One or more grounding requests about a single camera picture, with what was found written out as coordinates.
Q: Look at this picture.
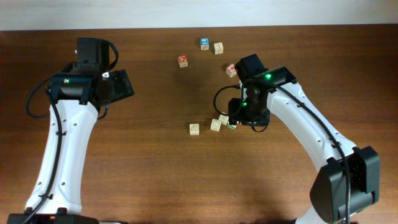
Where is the right black cable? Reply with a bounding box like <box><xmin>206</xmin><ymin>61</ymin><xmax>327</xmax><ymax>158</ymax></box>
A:
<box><xmin>213</xmin><ymin>83</ymin><xmax>243</xmax><ymax>117</ymax></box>

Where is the green edged picture block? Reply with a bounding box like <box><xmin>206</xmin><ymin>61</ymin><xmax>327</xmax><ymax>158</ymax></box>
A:
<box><xmin>226</xmin><ymin>123</ymin><xmax>237</xmax><ymax>129</ymax></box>

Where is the plain wooden block letter J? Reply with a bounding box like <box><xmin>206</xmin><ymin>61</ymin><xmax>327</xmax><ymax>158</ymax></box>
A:
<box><xmin>213</xmin><ymin>42</ymin><xmax>224</xmax><ymax>55</ymax></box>

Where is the blue top wooden block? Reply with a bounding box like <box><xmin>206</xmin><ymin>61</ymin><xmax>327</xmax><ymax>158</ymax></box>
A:
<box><xmin>200</xmin><ymin>37</ymin><xmax>210</xmax><ymax>50</ymax></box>

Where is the red top wooden block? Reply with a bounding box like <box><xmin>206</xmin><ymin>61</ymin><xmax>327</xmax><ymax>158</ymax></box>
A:
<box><xmin>177</xmin><ymin>55</ymin><xmax>188</xmax><ymax>68</ymax></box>

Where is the wooden block with apple picture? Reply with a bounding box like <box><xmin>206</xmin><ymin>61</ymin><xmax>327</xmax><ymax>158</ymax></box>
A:
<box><xmin>210</xmin><ymin>119</ymin><xmax>222</xmax><ymax>132</ymax></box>

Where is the red number nine block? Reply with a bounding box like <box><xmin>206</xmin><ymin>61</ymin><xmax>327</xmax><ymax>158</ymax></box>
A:
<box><xmin>226</xmin><ymin>63</ymin><xmax>237</xmax><ymax>77</ymax></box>

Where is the black cable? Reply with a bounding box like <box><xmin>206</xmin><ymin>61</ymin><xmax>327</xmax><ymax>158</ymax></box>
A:
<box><xmin>25</xmin><ymin>71</ymin><xmax>74</xmax><ymax>119</ymax></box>
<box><xmin>213</xmin><ymin>83</ymin><xmax>243</xmax><ymax>117</ymax></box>

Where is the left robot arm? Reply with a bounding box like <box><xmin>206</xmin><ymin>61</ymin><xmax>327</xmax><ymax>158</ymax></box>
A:
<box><xmin>7</xmin><ymin>38</ymin><xmax>134</xmax><ymax>224</ymax></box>

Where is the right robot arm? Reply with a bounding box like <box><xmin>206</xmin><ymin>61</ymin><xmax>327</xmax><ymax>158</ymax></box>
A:
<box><xmin>228</xmin><ymin>54</ymin><xmax>381</xmax><ymax>223</ymax></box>

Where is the left black cable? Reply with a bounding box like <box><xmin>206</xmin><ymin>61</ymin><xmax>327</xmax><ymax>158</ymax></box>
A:
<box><xmin>25</xmin><ymin>71</ymin><xmax>74</xmax><ymax>119</ymax></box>

